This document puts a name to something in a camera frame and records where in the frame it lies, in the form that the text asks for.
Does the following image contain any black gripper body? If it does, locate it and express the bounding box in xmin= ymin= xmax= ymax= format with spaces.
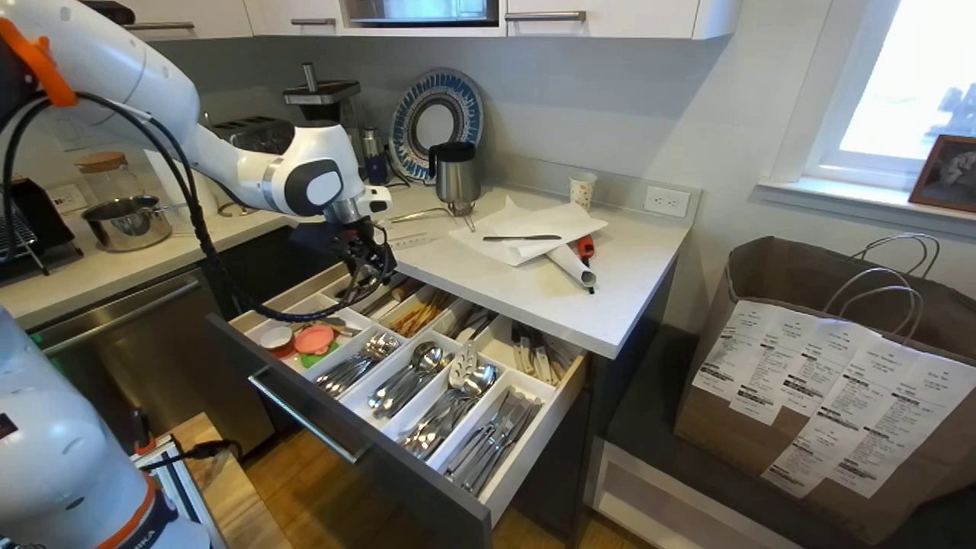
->
xmin=339 ymin=217 xmax=393 ymax=267

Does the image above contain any plain wooden chopstick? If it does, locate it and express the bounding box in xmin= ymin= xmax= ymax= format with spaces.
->
xmin=391 ymin=294 xmax=444 ymax=335
xmin=400 ymin=294 xmax=453 ymax=341

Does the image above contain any dark grey kitchen drawer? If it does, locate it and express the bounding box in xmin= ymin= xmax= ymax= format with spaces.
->
xmin=207 ymin=253 xmax=591 ymax=549

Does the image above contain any small blue bottle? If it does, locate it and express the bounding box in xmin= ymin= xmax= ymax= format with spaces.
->
xmin=359 ymin=129 xmax=391 ymax=188

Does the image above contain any pink silicone lid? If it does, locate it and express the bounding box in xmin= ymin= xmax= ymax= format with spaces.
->
xmin=289 ymin=322 xmax=342 ymax=360

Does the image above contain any steel dinner fork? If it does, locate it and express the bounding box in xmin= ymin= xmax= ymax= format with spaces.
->
xmin=314 ymin=333 xmax=405 ymax=396

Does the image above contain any large steel spoon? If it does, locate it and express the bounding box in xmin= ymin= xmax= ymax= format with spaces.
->
xmin=365 ymin=341 xmax=453 ymax=420

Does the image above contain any green silicone lid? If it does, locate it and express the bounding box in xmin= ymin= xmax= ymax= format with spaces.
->
xmin=277 ymin=339 xmax=335 ymax=374

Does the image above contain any stainless steel travel mug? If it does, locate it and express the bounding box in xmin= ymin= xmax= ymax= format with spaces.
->
xmin=428 ymin=137 xmax=481 ymax=220

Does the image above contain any white round lid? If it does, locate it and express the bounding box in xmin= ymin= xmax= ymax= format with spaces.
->
xmin=248 ymin=317 xmax=295 ymax=353

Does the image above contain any black drip coffee maker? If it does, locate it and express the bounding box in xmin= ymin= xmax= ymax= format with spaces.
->
xmin=282 ymin=61 xmax=368 ymax=135

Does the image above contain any white cutlery tray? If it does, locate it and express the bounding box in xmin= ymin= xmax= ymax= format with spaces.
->
xmin=228 ymin=259 xmax=588 ymax=526

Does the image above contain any blue white decorative plate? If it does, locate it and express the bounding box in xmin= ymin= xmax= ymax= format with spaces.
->
xmin=387 ymin=67 xmax=489 ymax=185

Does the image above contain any white tube red cap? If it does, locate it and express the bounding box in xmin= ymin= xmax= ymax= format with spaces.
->
xmin=546 ymin=233 xmax=605 ymax=299

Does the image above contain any small white cup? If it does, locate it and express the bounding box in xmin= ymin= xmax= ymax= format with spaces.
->
xmin=568 ymin=172 xmax=600 ymax=212

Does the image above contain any stainless steel dishwasher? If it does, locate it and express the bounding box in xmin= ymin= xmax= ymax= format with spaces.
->
xmin=27 ymin=269 xmax=277 ymax=456

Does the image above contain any dark built-in microwave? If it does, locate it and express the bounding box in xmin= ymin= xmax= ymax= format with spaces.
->
xmin=342 ymin=0 xmax=505 ymax=28

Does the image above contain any stainless steel pot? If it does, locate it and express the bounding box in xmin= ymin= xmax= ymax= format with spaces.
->
xmin=82 ymin=194 xmax=175 ymax=256

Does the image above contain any dark grey base cabinet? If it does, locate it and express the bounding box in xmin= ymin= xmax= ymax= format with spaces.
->
xmin=207 ymin=224 xmax=680 ymax=549

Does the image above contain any glass jar wooden lid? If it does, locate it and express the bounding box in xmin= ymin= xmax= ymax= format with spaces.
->
xmin=76 ymin=151 xmax=141 ymax=209

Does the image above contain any blue white printed box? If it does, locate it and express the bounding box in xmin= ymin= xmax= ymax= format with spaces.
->
xmin=130 ymin=434 xmax=228 ymax=549

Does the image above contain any black toaster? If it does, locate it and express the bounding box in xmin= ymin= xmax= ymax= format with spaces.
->
xmin=0 ymin=176 xmax=86 ymax=282

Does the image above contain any white upper cabinet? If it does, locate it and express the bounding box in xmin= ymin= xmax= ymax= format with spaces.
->
xmin=118 ymin=0 xmax=741 ymax=44

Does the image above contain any white printed receipt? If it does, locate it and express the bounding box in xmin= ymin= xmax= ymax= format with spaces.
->
xmin=759 ymin=408 xmax=852 ymax=501
xmin=776 ymin=322 xmax=868 ymax=429
xmin=692 ymin=303 xmax=777 ymax=404
xmin=827 ymin=401 xmax=923 ymax=501
xmin=893 ymin=349 xmax=976 ymax=452

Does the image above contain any brown paper bag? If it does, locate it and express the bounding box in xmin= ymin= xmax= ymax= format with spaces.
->
xmin=670 ymin=233 xmax=976 ymax=545

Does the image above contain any dark framed picture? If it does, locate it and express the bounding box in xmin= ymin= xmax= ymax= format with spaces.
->
xmin=906 ymin=130 xmax=976 ymax=217

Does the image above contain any black handled knife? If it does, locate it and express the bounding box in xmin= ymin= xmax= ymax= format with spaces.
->
xmin=480 ymin=229 xmax=564 ymax=245

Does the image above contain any white wall outlet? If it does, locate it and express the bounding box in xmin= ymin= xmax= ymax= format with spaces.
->
xmin=641 ymin=179 xmax=696 ymax=220

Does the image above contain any white window frame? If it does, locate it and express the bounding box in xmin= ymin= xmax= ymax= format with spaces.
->
xmin=756 ymin=0 xmax=976 ymax=242

